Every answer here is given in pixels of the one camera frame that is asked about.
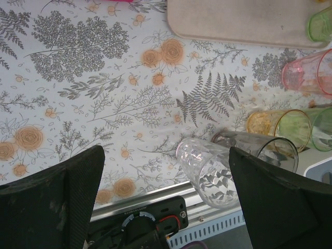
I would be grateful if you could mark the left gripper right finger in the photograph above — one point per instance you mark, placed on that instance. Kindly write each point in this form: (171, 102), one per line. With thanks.
(285, 212)

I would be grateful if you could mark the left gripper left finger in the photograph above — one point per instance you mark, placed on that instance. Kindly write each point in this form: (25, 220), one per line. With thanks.
(39, 212)

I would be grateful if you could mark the tall grey glass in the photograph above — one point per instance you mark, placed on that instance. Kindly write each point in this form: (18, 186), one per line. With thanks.
(241, 140)

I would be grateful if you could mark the short orange glass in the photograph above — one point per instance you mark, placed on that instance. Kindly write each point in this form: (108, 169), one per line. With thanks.
(262, 124)

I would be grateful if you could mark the wide short green glass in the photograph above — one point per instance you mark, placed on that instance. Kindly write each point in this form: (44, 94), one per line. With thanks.
(324, 129)

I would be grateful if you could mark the clear faceted glass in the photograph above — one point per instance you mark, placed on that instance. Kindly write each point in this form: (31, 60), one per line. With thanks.
(205, 166)

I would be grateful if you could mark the short pink-red glass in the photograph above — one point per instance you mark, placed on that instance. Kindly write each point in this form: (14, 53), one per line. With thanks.
(301, 72)

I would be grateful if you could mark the tall green glass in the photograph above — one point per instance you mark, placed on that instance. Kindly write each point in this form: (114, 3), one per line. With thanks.
(320, 26)

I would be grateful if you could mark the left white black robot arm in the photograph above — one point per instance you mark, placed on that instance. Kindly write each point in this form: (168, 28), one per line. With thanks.
(135, 238)

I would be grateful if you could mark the floral patterned tablecloth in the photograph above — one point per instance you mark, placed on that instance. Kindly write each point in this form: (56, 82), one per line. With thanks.
(77, 90)

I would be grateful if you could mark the folded pink towel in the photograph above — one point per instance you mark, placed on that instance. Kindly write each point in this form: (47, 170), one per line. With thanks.
(118, 0)

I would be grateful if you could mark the aluminium front frame rail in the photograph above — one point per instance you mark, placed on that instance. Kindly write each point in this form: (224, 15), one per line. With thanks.
(155, 193)

